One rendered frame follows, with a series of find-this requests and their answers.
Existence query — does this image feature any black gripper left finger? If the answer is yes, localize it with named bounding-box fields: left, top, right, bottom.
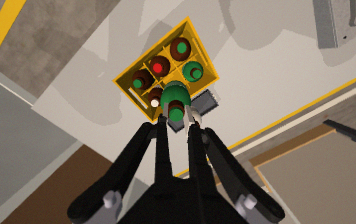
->
left=67, top=102, right=178, bottom=224

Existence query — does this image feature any cream-white bottle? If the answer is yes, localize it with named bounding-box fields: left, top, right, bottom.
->
left=190, top=106, right=202, bottom=127

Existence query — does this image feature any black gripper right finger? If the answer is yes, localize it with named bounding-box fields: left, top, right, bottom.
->
left=183, top=105, right=285, bottom=224

